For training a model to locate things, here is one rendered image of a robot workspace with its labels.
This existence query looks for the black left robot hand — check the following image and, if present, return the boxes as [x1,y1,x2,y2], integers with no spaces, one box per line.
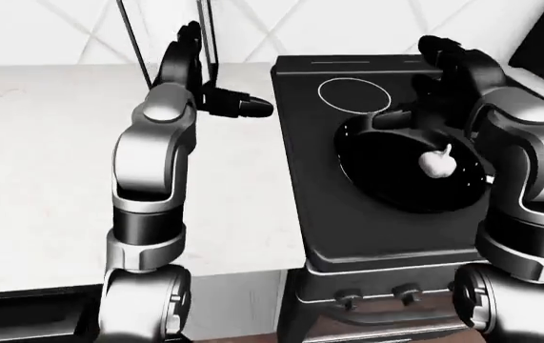
[155,20,273,120]

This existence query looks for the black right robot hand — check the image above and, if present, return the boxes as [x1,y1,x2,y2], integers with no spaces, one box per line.
[411,34,510,126]

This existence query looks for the white garlic bulb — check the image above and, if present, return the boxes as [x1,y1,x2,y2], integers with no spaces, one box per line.
[417,143,457,178]

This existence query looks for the black frying pan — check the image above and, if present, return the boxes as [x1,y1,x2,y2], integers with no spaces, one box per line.
[334,109,494,214]

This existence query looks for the black framed glass panel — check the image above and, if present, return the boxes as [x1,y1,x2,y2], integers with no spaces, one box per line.
[194,0,221,88]

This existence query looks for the thin black rod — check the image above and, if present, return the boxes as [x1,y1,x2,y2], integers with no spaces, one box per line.
[114,0,155,89]

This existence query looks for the black stove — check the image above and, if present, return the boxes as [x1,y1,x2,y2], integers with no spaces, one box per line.
[270,53,509,343]

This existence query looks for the black stove knob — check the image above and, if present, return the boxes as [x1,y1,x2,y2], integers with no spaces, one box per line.
[334,287,364,306]
[392,283,421,302]

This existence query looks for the dark counter drawer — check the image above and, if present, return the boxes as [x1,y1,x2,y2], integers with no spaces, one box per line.
[0,284,104,343]

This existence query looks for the grey oven door handle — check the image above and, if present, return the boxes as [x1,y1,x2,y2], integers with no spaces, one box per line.
[316,309,463,337]

